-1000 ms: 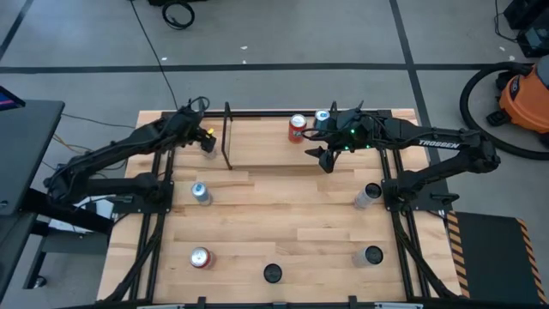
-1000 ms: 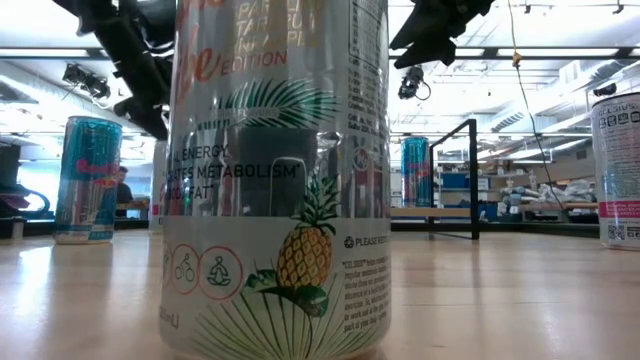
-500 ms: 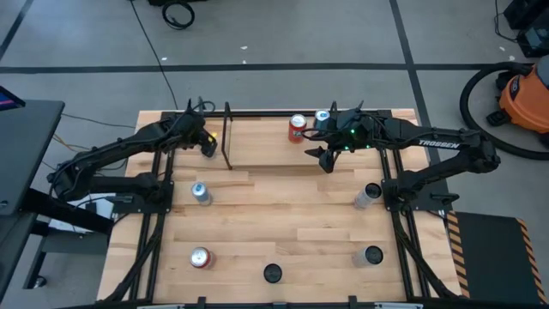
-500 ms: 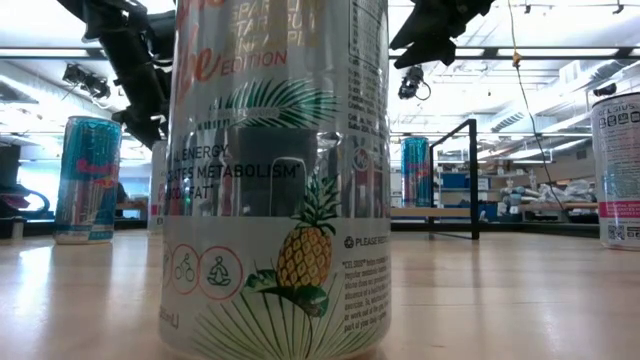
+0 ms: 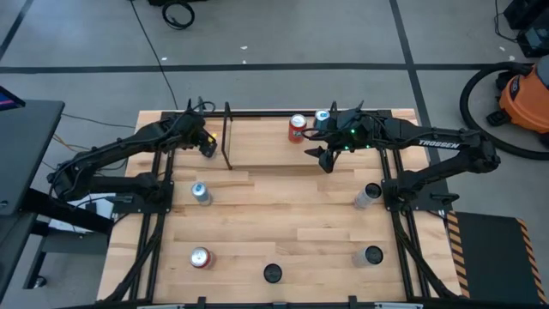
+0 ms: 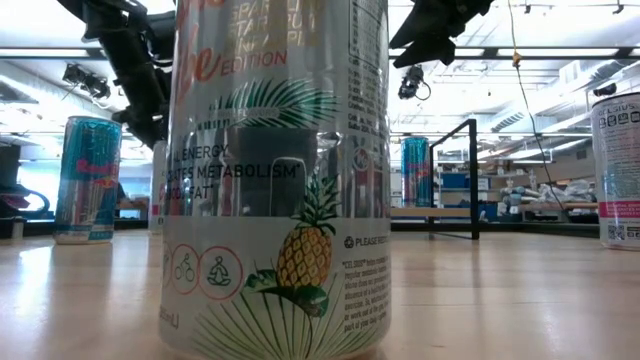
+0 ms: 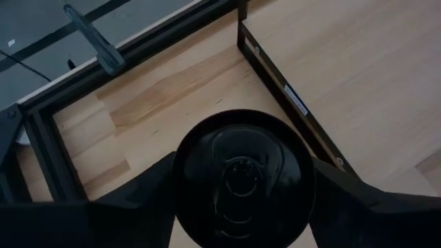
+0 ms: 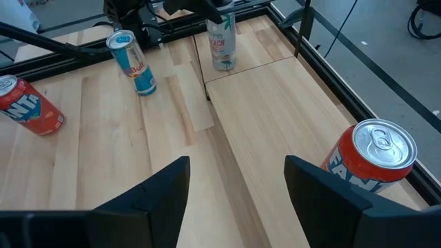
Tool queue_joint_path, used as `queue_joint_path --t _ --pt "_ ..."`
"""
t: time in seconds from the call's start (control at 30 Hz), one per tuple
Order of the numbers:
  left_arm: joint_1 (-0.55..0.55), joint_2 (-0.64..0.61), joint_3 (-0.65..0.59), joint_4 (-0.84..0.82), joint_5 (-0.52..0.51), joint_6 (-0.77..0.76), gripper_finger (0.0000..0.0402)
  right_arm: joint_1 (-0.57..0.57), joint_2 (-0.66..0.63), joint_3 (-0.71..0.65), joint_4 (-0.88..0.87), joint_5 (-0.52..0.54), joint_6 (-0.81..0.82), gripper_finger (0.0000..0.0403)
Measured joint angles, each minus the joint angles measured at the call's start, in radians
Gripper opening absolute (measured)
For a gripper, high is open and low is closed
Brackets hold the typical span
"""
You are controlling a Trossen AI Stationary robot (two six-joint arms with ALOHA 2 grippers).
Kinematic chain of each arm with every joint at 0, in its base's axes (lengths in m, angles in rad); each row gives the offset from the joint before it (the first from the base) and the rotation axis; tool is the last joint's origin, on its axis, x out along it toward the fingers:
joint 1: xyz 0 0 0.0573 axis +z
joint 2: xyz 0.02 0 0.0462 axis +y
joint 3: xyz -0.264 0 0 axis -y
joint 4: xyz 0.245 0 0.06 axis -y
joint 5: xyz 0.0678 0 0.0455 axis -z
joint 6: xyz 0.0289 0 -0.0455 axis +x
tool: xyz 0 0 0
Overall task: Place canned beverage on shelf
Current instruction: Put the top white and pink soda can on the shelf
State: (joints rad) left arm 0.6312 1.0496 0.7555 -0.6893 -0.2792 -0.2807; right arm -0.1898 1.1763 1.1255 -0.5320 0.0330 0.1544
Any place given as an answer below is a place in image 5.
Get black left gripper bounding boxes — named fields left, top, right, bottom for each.
left=176, top=111, right=219, bottom=159

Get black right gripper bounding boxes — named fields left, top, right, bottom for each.
left=304, top=111, right=378, bottom=173

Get red Fanta strawberry can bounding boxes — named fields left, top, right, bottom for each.
left=189, top=246, right=215, bottom=270
left=287, top=113, right=309, bottom=144

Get blue silver Red Bull can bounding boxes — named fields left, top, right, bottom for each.
left=312, top=109, right=331, bottom=132
left=190, top=181, right=214, bottom=207

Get white Celsius can pink band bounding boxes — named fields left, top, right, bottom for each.
left=352, top=181, right=383, bottom=209

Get white pineapple Celsius can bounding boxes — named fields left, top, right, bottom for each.
left=262, top=263, right=283, bottom=284

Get white power box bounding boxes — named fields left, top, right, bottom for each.
left=49, top=191, right=119, bottom=235

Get black desk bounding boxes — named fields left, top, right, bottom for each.
left=0, top=99, right=115, bottom=301

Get black mat yellow striped edges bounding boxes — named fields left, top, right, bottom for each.
left=445, top=210, right=549, bottom=306

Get dark monitor screen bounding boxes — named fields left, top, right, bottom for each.
left=0, top=85, right=26, bottom=112

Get orange shop vacuum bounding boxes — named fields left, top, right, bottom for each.
left=486, top=54, right=549, bottom=147
left=459, top=61, right=549, bottom=161

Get black equipment box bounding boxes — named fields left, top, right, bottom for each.
left=516, top=21, right=549, bottom=59
left=504, top=0, right=549, bottom=30

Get wooden shelf black metal frame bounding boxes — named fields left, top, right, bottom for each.
left=220, top=101, right=340, bottom=172

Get long black floor cable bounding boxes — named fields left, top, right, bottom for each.
left=128, top=0, right=179, bottom=111

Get thin black cable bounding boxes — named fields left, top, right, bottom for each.
left=59, top=112, right=136, bottom=130

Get yellow cable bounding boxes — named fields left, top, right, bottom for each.
left=51, top=132, right=91, bottom=154

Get coiled black cable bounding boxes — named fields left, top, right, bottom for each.
left=161, top=0, right=196, bottom=31

